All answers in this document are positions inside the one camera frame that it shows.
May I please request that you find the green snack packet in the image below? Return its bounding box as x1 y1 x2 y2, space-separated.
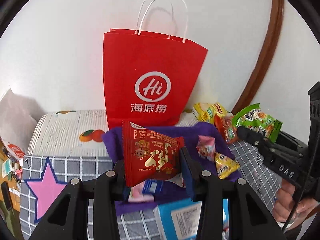
232 103 283 142

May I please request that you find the yellow cartoon snack packet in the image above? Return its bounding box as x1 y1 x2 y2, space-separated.
215 152 240 179

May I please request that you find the pink silver-banded snack packet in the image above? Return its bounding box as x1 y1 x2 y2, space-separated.
196 135 216 162

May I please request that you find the light pink peach packet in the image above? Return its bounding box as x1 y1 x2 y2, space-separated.
128 183 155 203

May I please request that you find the dark blue snack packet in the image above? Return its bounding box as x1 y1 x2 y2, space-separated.
142 179 163 195

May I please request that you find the red gold snack packet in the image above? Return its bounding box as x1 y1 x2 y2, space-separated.
122 121 184 187

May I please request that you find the person's right hand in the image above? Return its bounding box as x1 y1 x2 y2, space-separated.
272 179 319 226

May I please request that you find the orange chips bag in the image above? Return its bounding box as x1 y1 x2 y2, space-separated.
214 115 238 144

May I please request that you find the purple cloth basket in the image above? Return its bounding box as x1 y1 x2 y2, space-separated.
102 122 235 216

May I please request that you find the pink paper star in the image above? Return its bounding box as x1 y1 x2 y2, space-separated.
24 157 67 223

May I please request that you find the yellow chips bag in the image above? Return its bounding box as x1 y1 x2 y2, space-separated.
191 102 228 124

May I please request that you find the white printed fruit mat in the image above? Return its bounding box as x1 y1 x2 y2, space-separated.
26 109 201 158

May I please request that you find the blue white tissue box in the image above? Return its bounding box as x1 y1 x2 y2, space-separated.
153 198 230 240

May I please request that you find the red paper shopping bag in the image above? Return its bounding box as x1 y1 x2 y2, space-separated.
102 0 209 131

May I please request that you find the white plastic bag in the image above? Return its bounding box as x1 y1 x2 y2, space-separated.
1 89 44 158

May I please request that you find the brown wooden door frame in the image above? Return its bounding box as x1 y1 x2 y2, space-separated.
232 0 284 114

